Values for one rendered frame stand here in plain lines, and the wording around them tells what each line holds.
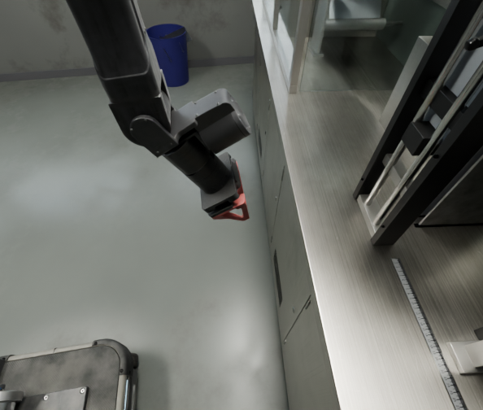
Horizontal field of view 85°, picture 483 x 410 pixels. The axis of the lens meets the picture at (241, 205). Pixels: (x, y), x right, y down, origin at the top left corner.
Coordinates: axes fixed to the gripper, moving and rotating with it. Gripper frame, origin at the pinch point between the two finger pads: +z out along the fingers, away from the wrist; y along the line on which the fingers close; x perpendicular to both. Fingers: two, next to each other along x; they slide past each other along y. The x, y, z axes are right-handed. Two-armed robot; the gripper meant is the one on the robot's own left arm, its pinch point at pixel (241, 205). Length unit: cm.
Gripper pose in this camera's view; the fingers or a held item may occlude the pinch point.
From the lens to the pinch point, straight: 51.6
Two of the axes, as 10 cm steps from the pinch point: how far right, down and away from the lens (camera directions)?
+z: 4.9, 4.8, 7.3
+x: -8.6, 4.2, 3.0
